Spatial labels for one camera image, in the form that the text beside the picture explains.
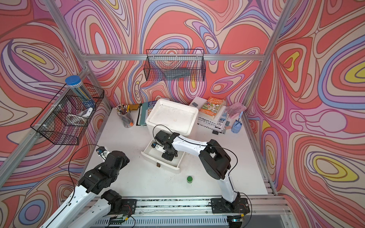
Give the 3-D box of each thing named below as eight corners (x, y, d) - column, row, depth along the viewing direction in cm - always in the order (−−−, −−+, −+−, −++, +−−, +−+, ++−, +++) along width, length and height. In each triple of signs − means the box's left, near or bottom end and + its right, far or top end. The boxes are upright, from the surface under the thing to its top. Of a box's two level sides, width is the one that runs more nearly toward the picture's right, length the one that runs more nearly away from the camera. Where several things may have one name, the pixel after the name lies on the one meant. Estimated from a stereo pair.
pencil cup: (124, 129, 108) (116, 114, 95) (122, 120, 113) (115, 105, 100) (134, 126, 109) (128, 111, 97) (132, 117, 115) (126, 102, 102)
